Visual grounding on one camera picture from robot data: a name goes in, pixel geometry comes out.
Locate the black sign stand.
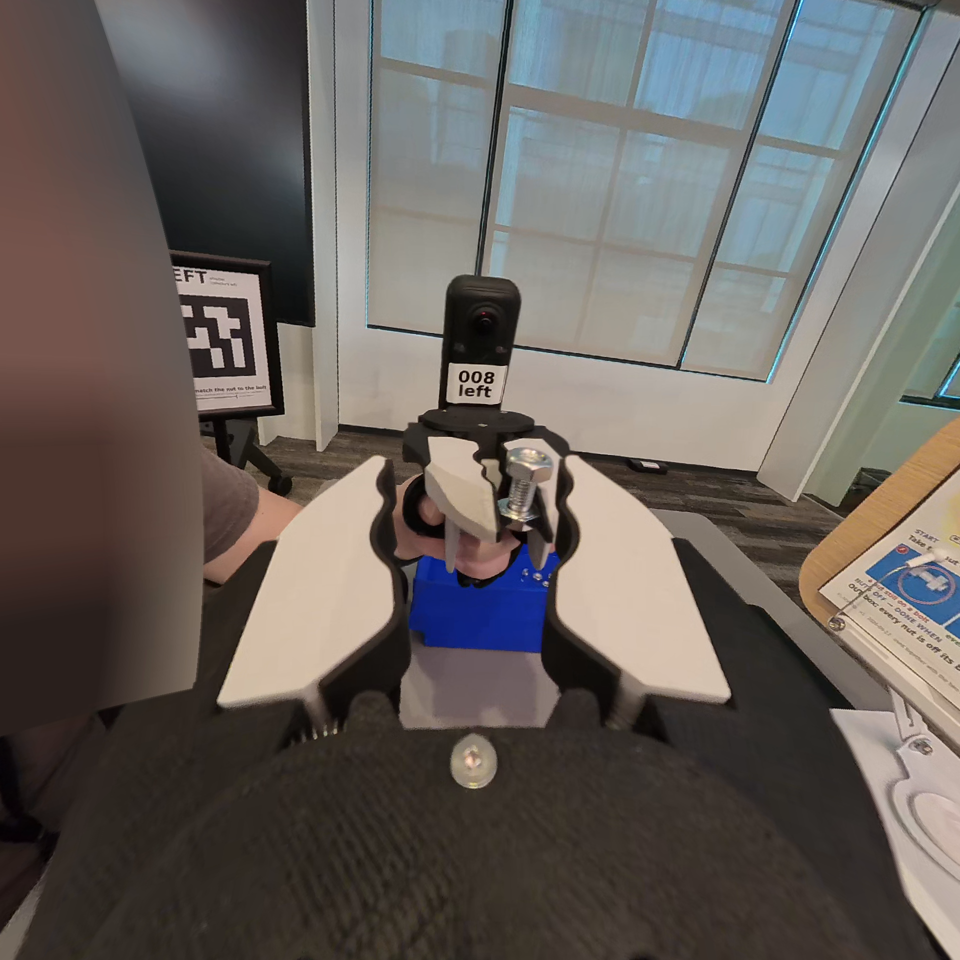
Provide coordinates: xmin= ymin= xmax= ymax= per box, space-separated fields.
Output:
xmin=198 ymin=414 xmax=295 ymax=498

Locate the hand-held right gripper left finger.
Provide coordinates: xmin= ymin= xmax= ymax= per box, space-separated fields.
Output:
xmin=216 ymin=453 xmax=414 ymax=734

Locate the white paper with outlines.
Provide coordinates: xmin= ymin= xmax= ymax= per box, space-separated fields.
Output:
xmin=828 ymin=690 xmax=960 ymax=955

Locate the large black wall screen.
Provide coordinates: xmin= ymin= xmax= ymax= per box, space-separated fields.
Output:
xmin=97 ymin=0 xmax=316 ymax=328

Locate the printed instruction sheet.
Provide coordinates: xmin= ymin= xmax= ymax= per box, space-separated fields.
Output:
xmin=819 ymin=486 xmax=960 ymax=700

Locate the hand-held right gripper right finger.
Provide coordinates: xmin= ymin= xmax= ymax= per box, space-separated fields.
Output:
xmin=541 ymin=452 xmax=734 ymax=732

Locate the blue plastic parts bin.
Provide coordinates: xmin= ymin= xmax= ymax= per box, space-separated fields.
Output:
xmin=408 ymin=551 xmax=562 ymax=654

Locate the wooden instruction board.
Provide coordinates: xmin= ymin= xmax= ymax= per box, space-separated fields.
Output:
xmin=798 ymin=418 xmax=960 ymax=702

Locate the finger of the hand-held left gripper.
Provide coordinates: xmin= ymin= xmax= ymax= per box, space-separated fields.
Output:
xmin=424 ymin=436 xmax=504 ymax=576
xmin=501 ymin=439 xmax=576 ymax=573

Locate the person's left hand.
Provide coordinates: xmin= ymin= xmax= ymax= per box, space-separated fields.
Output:
xmin=395 ymin=480 xmax=526 ymax=590

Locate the black desk mat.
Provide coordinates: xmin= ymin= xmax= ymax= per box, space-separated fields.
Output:
xmin=720 ymin=547 xmax=858 ymax=711

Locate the short thick silver hex bolt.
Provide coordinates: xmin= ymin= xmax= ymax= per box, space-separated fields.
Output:
xmin=504 ymin=447 xmax=556 ymax=526

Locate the framed black-white marker sign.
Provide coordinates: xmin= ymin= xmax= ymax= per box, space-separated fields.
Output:
xmin=168 ymin=251 xmax=286 ymax=417

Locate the person's left forearm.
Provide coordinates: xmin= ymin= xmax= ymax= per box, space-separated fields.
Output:
xmin=201 ymin=448 xmax=305 ymax=586

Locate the large window with blinds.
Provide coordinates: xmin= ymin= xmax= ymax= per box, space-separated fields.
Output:
xmin=367 ymin=0 xmax=925 ymax=385

